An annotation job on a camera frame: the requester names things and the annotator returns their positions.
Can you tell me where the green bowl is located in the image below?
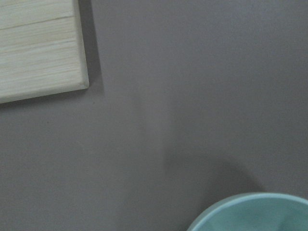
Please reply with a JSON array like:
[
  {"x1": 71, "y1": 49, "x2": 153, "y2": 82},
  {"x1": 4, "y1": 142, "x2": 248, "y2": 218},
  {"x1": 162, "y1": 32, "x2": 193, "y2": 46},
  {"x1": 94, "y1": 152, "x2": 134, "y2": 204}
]
[{"x1": 188, "y1": 192, "x2": 308, "y2": 231}]

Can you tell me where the wooden cutting board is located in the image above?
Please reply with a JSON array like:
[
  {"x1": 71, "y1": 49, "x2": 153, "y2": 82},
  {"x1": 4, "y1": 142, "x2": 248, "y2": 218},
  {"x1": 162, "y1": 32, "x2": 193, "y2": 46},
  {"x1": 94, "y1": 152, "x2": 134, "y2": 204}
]
[{"x1": 0, "y1": 0, "x2": 90, "y2": 103}]

